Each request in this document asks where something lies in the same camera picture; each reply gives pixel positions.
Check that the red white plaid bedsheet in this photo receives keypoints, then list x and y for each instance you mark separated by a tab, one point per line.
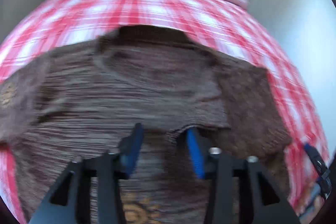
217	24

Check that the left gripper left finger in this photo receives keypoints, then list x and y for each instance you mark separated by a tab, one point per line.
68	199

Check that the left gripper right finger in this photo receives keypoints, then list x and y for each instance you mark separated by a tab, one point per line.
260	198

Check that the brown knit sun-pattern sweater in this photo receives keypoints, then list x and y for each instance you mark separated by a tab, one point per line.
82	99

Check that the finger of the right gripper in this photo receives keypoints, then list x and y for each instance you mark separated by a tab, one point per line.
310	150

